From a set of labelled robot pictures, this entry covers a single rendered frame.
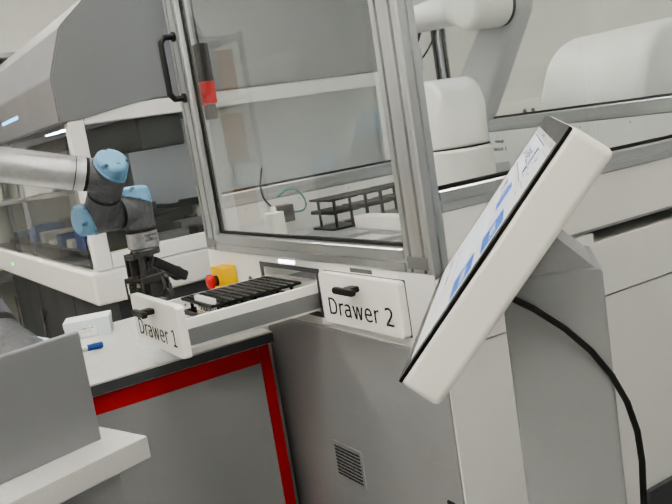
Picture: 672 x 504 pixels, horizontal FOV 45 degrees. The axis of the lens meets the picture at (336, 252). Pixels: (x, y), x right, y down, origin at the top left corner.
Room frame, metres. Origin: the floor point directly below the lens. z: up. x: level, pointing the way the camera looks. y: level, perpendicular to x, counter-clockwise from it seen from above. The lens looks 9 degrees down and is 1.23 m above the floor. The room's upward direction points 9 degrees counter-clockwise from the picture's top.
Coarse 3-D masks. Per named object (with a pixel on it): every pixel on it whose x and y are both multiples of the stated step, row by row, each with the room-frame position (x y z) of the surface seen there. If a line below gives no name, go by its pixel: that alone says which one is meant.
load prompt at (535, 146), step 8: (536, 136) 1.15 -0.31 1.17; (536, 144) 1.05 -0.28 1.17; (544, 144) 0.92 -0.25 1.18; (528, 152) 1.10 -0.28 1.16; (536, 152) 0.96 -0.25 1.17; (520, 160) 1.16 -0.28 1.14; (528, 160) 1.00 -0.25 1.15; (520, 168) 1.05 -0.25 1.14; (528, 168) 0.92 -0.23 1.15; (520, 176) 0.96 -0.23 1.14
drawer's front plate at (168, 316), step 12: (132, 300) 1.82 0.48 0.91; (144, 300) 1.74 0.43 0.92; (156, 300) 1.69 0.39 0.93; (156, 312) 1.69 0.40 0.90; (168, 312) 1.62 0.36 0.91; (180, 312) 1.59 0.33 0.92; (156, 324) 1.70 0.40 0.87; (168, 324) 1.63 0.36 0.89; (180, 324) 1.58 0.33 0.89; (144, 336) 1.79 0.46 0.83; (156, 336) 1.71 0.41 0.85; (168, 336) 1.65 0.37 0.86; (180, 336) 1.58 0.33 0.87; (168, 348) 1.66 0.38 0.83; (180, 348) 1.59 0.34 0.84
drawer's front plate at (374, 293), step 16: (320, 272) 1.72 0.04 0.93; (336, 272) 1.68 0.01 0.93; (320, 288) 1.72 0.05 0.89; (368, 288) 1.56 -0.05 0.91; (384, 288) 1.51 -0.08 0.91; (400, 288) 1.48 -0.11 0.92; (352, 304) 1.62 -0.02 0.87; (368, 304) 1.57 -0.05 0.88; (384, 304) 1.52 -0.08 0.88; (400, 304) 1.48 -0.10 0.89; (336, 320) 1.68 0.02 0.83; (352, 320) 1.63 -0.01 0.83; (384, 320) 1.53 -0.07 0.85; (400, 320) 1.48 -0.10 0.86; (400, 336) 1.49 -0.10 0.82
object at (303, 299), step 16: (288, 288) 1.92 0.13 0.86; (304, 288) 1.76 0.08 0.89; (240, 304) 1.68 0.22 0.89; (256, 304) 1.69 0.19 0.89; (272, 304) 1.71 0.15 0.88; (288, 304) 1.73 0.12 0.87; (304, 304) 1.75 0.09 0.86; (192, 320) 1.62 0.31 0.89; (208, 320) 1.64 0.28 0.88; (224, 320) 1.65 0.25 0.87; (240, 320) 1.67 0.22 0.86; (256, 320) 1.69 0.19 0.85; (272, 320) 1.71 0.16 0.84; (192, 336) 1.61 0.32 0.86; (208, 336) 1.63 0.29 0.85; (224, 336) 1.65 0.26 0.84
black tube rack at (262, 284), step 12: (264, 276) 1.94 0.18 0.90; (216, 288) 1.88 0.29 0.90; (228, 288) 1.86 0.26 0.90; (240, 288) 1.83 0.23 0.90; (252, 288) 1.81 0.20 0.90; (264, 288) 1.79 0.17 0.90; (276, 288) 1.76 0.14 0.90; (216, 300) 1.73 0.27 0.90; (228, 300) 1.72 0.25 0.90; (240, 300) 1.72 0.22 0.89; (192, 312) 1.78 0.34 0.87
